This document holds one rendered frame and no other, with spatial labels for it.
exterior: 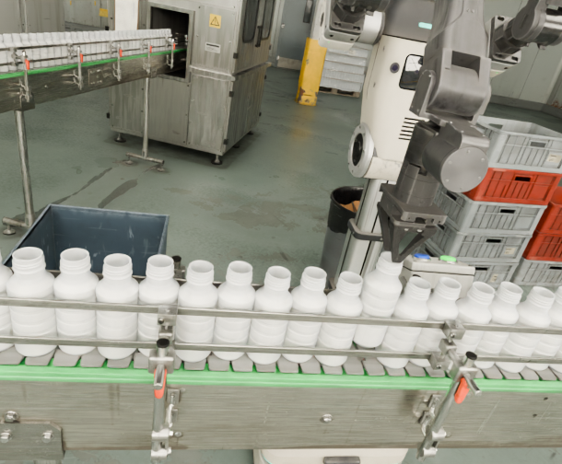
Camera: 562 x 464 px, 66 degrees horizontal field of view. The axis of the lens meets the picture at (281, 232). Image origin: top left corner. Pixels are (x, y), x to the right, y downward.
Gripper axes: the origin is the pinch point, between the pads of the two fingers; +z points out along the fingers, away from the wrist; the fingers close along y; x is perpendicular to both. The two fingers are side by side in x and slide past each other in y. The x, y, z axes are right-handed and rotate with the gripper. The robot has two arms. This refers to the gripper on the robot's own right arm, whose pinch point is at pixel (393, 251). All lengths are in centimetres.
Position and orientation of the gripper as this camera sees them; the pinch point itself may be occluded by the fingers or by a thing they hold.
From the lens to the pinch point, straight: 69.1
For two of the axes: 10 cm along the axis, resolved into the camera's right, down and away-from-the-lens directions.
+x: 9.8, 0.9, 1.9
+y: 1.3, 4.8, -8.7
